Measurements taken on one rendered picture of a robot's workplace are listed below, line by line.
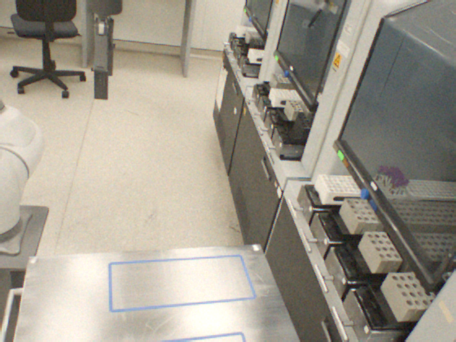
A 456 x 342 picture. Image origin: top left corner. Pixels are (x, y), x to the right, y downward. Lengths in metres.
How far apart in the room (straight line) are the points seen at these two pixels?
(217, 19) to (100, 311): 4.07
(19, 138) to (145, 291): 0.60
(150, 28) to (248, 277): 3.91
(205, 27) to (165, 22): 0.43
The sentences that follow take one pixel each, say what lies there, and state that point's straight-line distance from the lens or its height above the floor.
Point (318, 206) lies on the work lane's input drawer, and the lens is 1.42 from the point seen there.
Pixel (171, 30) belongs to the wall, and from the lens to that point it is 4.76.
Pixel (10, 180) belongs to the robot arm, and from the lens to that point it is 1.22.
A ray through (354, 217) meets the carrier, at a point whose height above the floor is 0.87.
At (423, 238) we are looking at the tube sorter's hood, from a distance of 1.07.
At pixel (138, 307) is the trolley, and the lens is 1.00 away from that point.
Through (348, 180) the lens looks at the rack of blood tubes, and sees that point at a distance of 1.50.
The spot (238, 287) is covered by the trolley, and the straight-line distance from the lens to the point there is 1.07.
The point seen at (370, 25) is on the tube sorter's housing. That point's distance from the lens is 1.40.
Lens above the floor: 1.63
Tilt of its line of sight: 34 degrees down
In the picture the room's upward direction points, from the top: 11 degrees clockwise
